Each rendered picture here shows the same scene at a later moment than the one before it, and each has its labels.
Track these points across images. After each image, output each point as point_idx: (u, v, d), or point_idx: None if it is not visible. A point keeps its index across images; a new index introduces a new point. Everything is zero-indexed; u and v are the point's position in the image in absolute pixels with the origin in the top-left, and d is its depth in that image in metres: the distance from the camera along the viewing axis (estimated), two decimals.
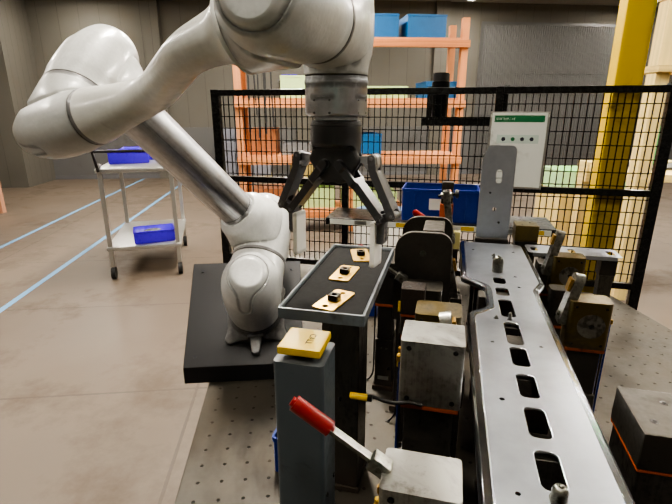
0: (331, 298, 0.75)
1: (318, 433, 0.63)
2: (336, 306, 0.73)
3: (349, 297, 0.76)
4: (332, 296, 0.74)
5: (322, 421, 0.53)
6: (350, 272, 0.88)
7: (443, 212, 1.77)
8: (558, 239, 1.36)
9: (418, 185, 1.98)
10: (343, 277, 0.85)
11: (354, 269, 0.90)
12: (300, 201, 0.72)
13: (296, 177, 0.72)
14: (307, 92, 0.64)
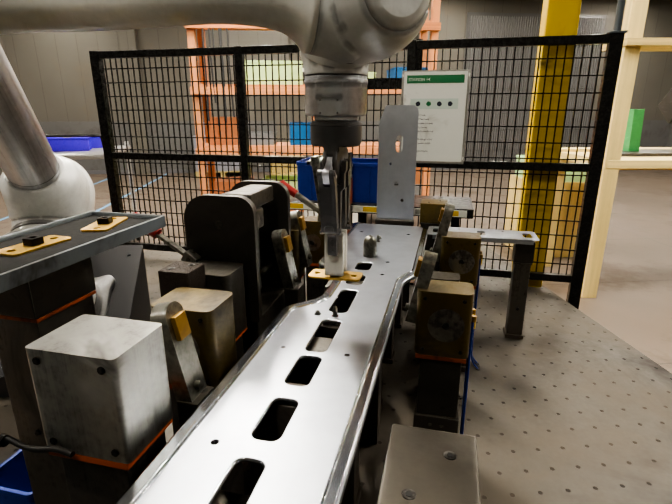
0: None
1: None
2: (318, 276, 0.73)
3: (344, 279, 0.72)
4: None
5: None
6: (42, 244, 0.59)
7: None
8: (446, 214, 1.06)
9: None
10: (17, 250, 0.56)
11: (57, 240, 0.60)
12: None
13: None
14: None
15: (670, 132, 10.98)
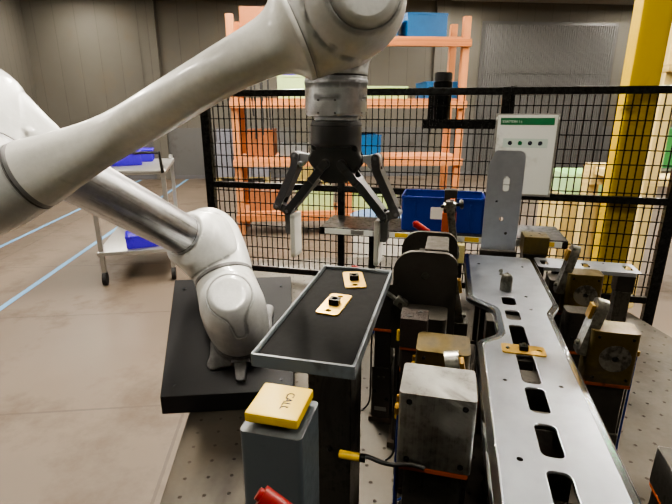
0: (519, 346, 0.94)
1: None
2: (511, 351, 0.92)
3: (534, 355, 0.91)
4: (519, 345, 0.93)
5: None
6: (341, 303, 0.76)
7: (446, 222, 1.65)
8: (573, 254, 1.23)
9: (419, 192, 1.86)
10: (332, 310, 0.73)
11: (346, 299, 0.77)
12: (298, 202, 0.71)
13: (293, 178, 0.71)
14: (309, 92, 0.64)
15: None
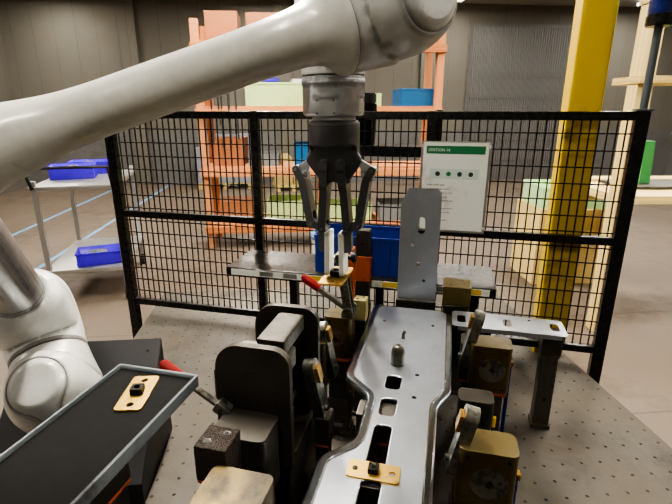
0: (368, 467, 0.74)
1: None
2: (356, 475, 0.72)
3: (383, 482, 0.71)
4: (368, 466, 0.73)
5: None
6: (343, 274, 0.74)
7: (359, 266, 1.45)
8: (476, 323, 1.03)
9: (340, 227, 1.66)
10: (335, 280, 0.72)
11: (347, 270, 0.76)
12: (325, 214, 0.70)
13: (308, 189, 0.71)
14: (308, 92, 0.63)
15: None
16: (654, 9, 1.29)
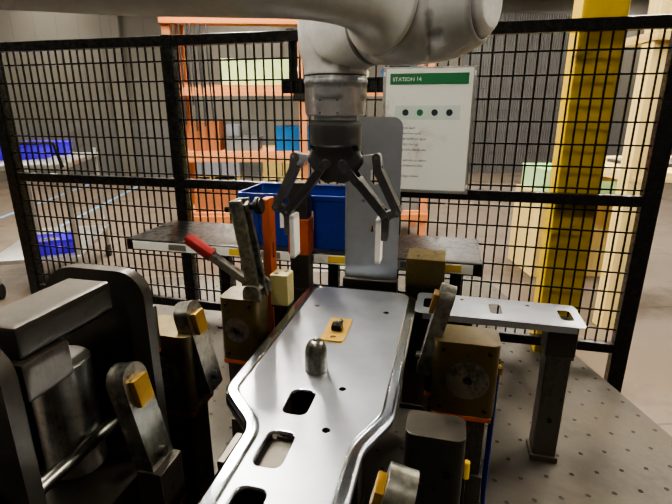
0: None
1: None
2: None
3: None
4: None
5: None
6: (343, 328, 0.77)
7: None
8: (442, 304, 0.64)
9: (280, 188, 1.27)
10: (336, 336, 0.74)
11: (347, 323, 0.79)
12: (298, 203, 0.71)
13: (292, 179, 0.71)
14: (311, 92, 0.63)
15: None
16: None
